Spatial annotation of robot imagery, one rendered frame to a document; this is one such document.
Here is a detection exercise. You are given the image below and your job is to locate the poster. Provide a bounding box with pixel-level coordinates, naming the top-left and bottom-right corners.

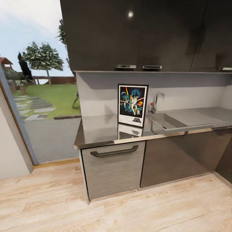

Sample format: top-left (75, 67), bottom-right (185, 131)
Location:
top-left (117, 84), bottom-right (149, 128)

